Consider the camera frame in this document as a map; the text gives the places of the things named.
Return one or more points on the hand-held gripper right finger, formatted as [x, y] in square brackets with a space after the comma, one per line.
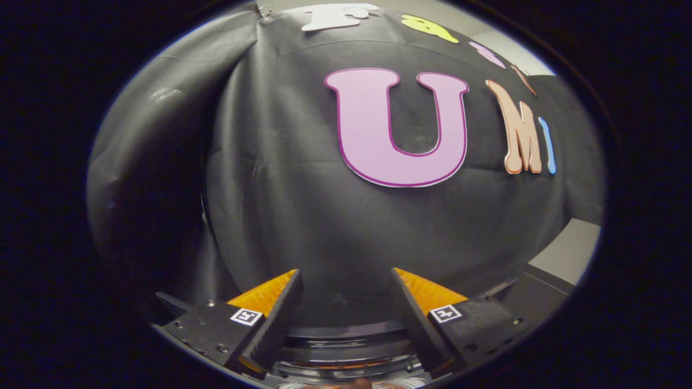
[416, 324]

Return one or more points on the black backdrop cloth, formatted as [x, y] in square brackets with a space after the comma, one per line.
[297, 216]

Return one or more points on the beige cabinet with grey top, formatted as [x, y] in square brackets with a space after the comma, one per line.
[567, 248]

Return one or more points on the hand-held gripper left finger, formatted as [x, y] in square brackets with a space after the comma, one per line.
[278, 324]

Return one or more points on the grey washing machine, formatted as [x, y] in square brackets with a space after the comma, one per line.
[346, 346]

